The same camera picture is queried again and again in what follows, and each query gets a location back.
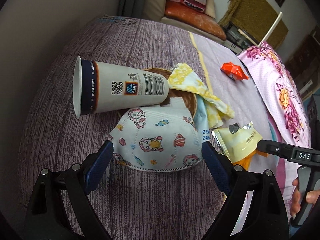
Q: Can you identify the pink floral quilt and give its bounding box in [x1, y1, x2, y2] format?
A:
[237, 41, 312, 201]

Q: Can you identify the light blue tissue pack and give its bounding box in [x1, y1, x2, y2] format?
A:
[193, 94, 211, 147]

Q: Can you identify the orange seat cushion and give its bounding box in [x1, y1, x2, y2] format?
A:
[164, 1, 226, 41]

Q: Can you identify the white paper cup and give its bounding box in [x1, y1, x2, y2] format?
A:
[73, 57, 169, 118]

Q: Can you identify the yellow orange snack bag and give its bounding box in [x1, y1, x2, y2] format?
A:
[213, 122, 268, 170]

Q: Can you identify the purple striped cloth cover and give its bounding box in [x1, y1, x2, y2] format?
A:
[17, 15, 313, 240]

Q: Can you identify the person's right hand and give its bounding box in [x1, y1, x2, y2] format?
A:
[290, 178, 320, 218]

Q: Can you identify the orange red snack wrapper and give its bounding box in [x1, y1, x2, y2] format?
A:
[220, 62, 249, 81]

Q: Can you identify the yellow brown cloth cover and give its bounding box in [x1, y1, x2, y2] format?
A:
[218, 0, 278, 42]

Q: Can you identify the cartoon print face mask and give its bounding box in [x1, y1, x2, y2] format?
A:
[105, 110, 202, 172]

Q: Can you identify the yellow white wrapper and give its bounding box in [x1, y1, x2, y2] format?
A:
[168, 63, 235, 128]

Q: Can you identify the brown round paper bowl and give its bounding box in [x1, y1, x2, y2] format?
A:
[117, 68, 198, 119]

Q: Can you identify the cream armchair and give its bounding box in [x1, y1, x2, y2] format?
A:
[142, 0, 226, 44]

